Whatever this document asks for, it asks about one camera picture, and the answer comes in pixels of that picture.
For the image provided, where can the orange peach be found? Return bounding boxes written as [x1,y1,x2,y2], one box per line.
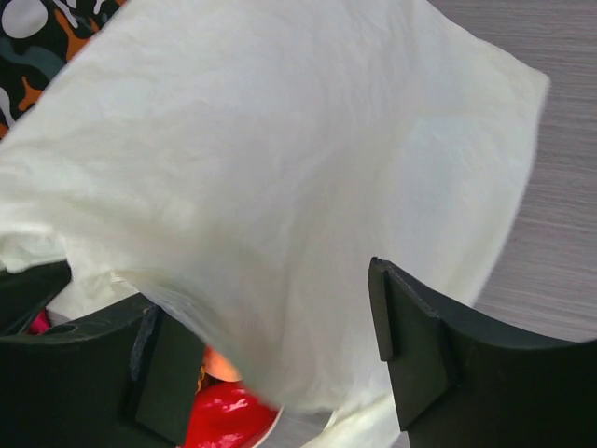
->
[203,346,242,383]

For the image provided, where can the magenta folded cloth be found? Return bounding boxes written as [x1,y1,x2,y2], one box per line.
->
[27,309,51,335]

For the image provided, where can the light green plastic bag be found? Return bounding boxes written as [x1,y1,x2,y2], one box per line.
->
[1,1,550,447]

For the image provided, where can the red bell pepper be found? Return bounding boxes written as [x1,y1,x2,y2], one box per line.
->
[183,382,278,448]

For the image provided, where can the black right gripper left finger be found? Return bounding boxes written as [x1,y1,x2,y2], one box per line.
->
[1,262,204,447]

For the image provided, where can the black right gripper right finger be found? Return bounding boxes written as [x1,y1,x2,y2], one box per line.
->
[368,258,596,448]

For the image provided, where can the orange camouflage garment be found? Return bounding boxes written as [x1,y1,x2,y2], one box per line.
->
[1,0,123,135]

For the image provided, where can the red patterned plate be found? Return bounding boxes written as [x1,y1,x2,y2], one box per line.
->
[253,408,284,448]

